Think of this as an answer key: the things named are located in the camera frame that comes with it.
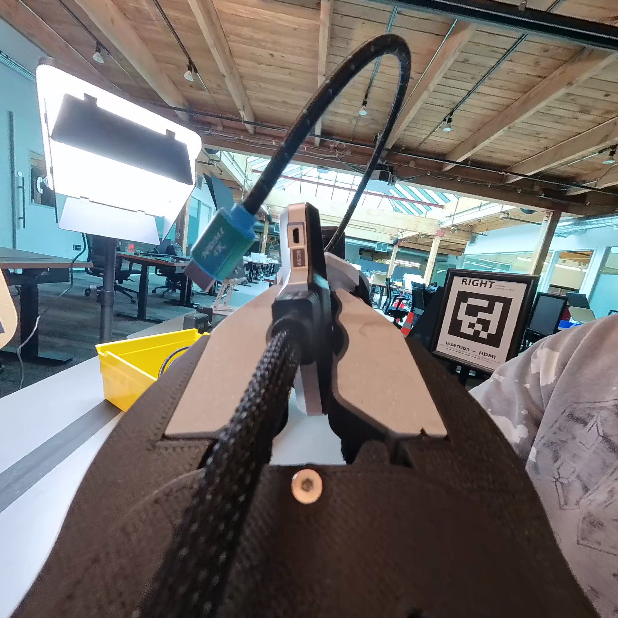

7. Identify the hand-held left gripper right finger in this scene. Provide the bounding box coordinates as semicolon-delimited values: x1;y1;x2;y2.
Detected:
330;288;449;450

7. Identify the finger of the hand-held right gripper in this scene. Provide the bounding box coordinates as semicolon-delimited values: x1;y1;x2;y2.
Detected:
324;254;361;291

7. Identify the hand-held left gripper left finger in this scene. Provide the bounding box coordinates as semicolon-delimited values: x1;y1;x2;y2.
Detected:
164;290;290;441

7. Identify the black hdmi switch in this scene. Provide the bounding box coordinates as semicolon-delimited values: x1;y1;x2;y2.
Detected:
269;203;337;417

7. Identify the black braided cable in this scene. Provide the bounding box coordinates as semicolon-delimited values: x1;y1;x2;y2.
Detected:
139;290;315;618

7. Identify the yellow divided storage bin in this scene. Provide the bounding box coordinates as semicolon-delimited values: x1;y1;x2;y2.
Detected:
96;328;211;414

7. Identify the framed tag sign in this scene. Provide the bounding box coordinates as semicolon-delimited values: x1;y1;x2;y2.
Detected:
429;269;540;376

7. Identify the wooden office desk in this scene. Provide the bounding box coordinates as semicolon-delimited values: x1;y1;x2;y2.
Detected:
118;252;195;320
0;247;94;364

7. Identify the black light stand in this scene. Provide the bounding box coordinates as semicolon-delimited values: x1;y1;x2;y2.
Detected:
99;239;120;344

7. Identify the black office chair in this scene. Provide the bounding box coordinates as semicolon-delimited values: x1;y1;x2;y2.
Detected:
84;234;139;303

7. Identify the black board with wooden edge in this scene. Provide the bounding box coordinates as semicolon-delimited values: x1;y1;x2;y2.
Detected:
0;270;18;349

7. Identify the bright studio light panel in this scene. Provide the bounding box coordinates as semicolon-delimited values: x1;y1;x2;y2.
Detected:
35;63;203;245

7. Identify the black ceiling track rail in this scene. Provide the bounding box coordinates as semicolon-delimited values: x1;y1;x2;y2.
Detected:
386;0;618;50

